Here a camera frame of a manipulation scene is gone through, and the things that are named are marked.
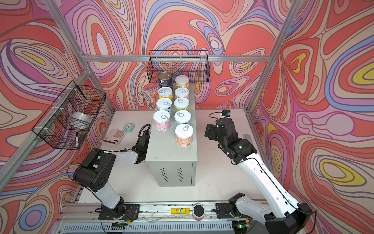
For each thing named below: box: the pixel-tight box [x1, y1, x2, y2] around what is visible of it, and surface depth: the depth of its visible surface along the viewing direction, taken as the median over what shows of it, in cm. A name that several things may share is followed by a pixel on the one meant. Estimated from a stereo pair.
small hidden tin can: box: [173, 109, 192, 126], surface depth 64 cm
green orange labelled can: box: [175, 74, 190, 90], surface depth 77 cm
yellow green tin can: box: [173, 97, 190, 112], surface depth 69 cm
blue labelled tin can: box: [157, 71, 173, 89], surface depth 75 cm
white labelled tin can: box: [156, 97, 172, 114], surface depth 69 cm
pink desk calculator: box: [100, 128, 127, 145], surface depth 103 cm
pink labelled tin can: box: [174, 87, 190, 99], surface depth 75 cm
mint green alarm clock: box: [123, 122, 136, 133], surface depth 109 cm
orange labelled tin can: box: [174, 123, 194, 147], surface depth 59 cm
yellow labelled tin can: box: [157, 86, 173, 101], surface depth 75 cm
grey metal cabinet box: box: [145, 83, 198, 187], surface depth 63 cm
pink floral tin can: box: [152, 110, 171, 132], surface depth 64 cm
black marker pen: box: [75, 132, 79, 150], surface depth 73 cm
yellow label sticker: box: [170, 207, 191, 215], surface depth 74 cm
